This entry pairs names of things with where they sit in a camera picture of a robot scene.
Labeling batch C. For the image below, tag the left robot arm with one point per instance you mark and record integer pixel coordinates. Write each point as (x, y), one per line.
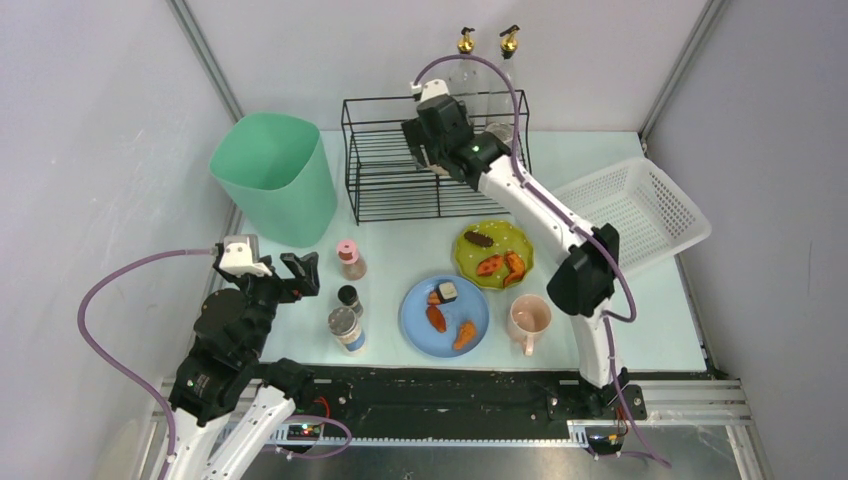
(224, 401)

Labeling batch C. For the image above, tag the glass oil bottle gold spout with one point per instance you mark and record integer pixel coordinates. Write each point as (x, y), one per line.
(499, 103)

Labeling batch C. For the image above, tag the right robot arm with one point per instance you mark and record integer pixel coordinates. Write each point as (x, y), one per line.
(586, 256)

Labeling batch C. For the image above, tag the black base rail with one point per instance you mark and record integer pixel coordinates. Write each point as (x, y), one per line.
(405, 405)

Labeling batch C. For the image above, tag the blue plate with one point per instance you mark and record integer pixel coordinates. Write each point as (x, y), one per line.
(471, 305)

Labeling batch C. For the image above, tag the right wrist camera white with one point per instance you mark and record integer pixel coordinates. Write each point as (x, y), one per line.
(427, 90)

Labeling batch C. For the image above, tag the white plastic basket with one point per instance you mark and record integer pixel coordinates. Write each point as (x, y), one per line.
(655, 218)

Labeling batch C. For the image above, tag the orange fried food piece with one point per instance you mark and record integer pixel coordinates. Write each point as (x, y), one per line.
(490, 265)
(516, 268)

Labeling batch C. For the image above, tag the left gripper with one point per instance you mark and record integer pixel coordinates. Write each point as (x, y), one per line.
(284, 283)

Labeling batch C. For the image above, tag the silver lid shaker jar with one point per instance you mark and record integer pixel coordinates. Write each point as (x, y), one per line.
(345, 326)

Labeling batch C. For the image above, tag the green dotted plate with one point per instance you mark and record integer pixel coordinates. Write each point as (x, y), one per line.
(506, 237)

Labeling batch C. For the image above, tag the red-brown food piece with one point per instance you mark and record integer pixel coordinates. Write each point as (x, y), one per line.
(436, 318)

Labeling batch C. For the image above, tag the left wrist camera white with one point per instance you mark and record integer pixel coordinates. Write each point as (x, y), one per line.
(240, 256)

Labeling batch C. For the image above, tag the glass jar beige contents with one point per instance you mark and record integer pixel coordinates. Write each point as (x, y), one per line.
(503, 132)
(445, 168)

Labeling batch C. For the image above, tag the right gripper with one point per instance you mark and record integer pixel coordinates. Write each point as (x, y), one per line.
(427, 134)

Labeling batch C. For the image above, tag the green plastic waste bin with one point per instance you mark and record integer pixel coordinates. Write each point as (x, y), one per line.
(274, 168)

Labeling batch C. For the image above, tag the orange fried food piece right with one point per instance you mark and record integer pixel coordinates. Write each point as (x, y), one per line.
(516, 268)

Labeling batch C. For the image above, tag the sushi toy piece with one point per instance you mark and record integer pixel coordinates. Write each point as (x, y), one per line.
(443, 293)

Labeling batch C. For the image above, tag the small black lid bottle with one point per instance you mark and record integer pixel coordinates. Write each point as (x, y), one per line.
(349, 297)

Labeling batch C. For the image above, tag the pink mug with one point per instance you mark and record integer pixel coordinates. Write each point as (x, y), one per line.
(529, 317)

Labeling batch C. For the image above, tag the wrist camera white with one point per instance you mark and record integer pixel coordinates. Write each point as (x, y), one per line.
(240, 256)
(427, 90)

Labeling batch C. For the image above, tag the pink lid spice bottle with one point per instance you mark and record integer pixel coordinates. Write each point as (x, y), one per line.
(353, 265)

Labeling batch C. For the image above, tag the black wire rack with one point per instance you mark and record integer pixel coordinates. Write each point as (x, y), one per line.
(382, 179)

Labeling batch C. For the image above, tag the dark brown food piece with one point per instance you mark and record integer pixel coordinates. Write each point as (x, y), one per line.
(478, 239)

